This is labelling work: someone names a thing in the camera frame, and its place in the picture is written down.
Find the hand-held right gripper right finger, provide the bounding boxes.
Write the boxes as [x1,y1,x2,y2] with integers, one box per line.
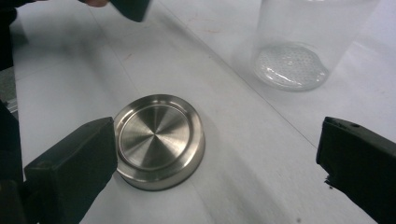
[316,116,396,224]

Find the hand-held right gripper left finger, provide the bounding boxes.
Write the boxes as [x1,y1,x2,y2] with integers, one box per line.
[22,116,120,224]

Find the clear glass jar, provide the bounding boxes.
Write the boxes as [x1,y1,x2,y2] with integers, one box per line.
[251,0,382,93]

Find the round steel jar lid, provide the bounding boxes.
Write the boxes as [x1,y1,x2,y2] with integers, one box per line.
[113,93,206,191]

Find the metal floor rail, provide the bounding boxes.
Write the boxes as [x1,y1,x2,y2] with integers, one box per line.
[0,98,19,114]

